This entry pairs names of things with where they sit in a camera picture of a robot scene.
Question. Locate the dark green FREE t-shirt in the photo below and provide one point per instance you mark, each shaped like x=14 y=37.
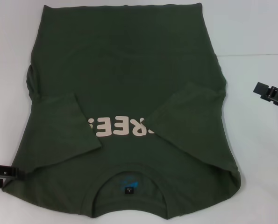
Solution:
x=134 y=70

